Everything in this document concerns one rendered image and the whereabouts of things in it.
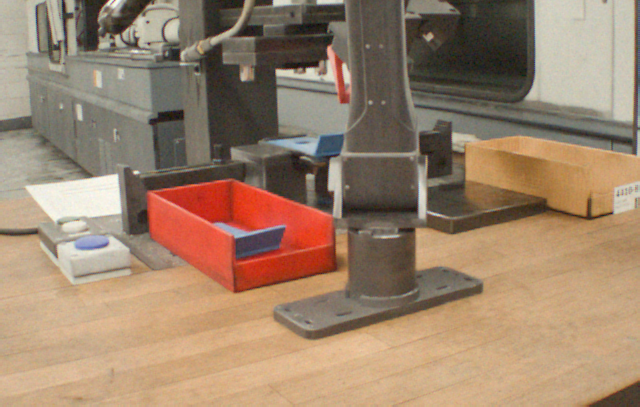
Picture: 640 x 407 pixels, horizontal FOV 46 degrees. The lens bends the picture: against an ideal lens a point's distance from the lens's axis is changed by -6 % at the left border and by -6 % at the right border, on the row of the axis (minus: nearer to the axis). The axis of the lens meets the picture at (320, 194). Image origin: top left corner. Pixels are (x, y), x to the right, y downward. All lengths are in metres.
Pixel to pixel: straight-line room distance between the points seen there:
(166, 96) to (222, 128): 2.89
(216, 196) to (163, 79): 3.16
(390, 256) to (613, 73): 0.87
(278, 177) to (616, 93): 0.69
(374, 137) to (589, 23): 0.91
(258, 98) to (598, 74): 0.64
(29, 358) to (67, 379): 0.06
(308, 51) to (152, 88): 3.13
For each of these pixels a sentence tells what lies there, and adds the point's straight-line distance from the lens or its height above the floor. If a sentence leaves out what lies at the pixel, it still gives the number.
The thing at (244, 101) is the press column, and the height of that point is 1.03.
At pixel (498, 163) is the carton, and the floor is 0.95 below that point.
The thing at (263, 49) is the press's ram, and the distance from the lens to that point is 1.03.
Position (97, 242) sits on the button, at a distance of 0.87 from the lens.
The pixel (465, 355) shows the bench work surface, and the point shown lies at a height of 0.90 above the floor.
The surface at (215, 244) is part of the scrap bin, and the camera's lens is 0.81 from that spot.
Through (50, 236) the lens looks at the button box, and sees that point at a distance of 0.95.
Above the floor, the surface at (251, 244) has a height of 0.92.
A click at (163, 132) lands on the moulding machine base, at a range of 4.20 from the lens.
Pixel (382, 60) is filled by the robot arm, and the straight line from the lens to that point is 0.65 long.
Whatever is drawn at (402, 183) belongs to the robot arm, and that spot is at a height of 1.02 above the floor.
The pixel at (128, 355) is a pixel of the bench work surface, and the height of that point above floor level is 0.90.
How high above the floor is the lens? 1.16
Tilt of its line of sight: 13 degrees down
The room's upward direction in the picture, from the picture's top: 2 degrees counter-clockwise
